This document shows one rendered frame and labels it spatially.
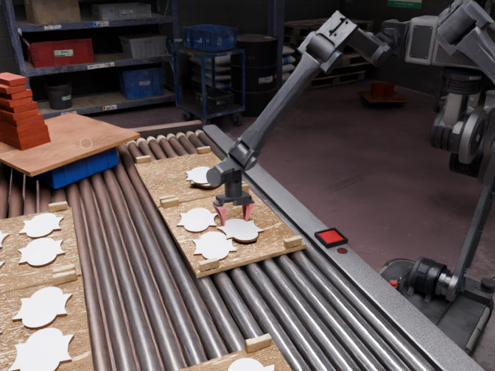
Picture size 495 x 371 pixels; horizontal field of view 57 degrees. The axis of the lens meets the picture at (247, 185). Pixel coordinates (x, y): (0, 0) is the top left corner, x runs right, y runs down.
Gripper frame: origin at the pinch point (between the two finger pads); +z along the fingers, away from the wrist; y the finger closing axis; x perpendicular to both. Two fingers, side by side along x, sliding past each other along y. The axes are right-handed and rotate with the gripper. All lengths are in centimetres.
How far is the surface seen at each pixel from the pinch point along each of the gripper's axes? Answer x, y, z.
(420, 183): 146, 237, 55
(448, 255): 61, 175, 75
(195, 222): 5.6, -11.3, -0.1
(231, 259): -16.4, -8.3, 4.6
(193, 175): 33.9, -1.9, -8.3
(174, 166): 53, -4, -8
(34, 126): 70, -54, -27
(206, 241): -5.8, -11.9, 2.0
